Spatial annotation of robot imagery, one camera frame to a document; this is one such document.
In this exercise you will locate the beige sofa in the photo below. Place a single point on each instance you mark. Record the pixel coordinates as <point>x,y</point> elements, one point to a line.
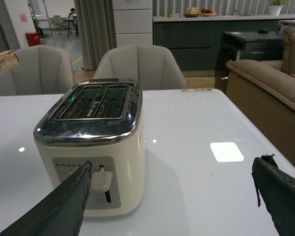
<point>265,92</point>

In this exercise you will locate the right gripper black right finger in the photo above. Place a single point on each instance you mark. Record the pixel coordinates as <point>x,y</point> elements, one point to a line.
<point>277,189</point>

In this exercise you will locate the left grey chair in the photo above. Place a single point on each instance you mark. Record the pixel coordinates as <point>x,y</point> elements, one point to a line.
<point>42,70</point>

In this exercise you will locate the bread slice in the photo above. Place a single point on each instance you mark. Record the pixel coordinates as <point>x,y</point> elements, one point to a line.
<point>8,60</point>

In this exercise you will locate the grey chair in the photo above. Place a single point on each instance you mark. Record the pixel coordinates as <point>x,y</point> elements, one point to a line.
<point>42,70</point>
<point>153,66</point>

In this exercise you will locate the grey curtain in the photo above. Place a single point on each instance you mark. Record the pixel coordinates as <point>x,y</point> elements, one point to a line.
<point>96,30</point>

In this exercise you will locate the seated person in background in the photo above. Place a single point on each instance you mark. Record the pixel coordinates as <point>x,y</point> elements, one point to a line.
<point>73,15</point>

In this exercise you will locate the dark appliance box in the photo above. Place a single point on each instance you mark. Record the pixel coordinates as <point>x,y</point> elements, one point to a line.
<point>245,45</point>

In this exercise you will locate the red box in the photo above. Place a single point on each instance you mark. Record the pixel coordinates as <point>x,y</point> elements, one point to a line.
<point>33,38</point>

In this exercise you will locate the fruit bowl on counter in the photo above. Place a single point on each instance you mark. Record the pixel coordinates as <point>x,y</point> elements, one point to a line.
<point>207,12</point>

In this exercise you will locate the cream and chrome toaster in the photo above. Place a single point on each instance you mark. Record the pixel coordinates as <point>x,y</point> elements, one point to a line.
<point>101,121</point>

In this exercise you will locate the black computer mouse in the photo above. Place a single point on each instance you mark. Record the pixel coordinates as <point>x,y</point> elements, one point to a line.
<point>263,31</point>

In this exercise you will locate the right grey chair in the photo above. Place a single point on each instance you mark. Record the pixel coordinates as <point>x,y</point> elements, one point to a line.
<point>153,66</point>

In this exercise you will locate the white cabinet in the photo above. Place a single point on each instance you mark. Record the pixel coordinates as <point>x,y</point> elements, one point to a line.
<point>133,22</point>

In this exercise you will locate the potted plant white pot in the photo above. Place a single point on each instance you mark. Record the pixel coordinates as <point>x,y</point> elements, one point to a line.
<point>275,6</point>

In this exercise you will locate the dark kitchen counter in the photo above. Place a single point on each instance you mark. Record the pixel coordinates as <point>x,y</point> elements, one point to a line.
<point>195,42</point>

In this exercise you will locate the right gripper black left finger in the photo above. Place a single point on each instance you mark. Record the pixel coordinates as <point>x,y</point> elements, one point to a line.
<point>61,212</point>

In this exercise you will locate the coloured dots sticker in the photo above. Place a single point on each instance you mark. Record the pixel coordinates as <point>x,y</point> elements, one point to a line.
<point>196,89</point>

